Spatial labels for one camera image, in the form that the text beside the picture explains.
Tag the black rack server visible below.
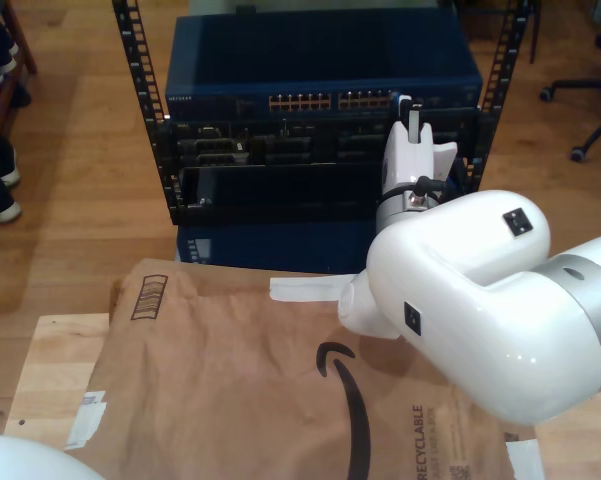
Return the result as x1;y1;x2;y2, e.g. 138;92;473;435
172;114;481;167

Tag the dark blue flat device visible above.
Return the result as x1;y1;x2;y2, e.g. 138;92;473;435
174;219;381;276

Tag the white tape strip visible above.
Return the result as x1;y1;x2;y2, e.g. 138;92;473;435
268;272;364;304

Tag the black office chair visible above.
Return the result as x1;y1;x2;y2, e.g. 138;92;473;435
538;32;601;164

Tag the brown paper mailer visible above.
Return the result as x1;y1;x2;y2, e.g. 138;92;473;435
67;257;547;480

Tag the white paper label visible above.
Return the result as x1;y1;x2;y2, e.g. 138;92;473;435
65;388;110;450
503;433;547;480

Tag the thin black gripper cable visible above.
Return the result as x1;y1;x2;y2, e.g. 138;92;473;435
383;174;449;199

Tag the black perforated rack post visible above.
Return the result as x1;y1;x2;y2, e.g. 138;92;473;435
465;0;537;196
111;0;181;211

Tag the blue network switch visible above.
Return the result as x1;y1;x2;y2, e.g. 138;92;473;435
163;12;484;121

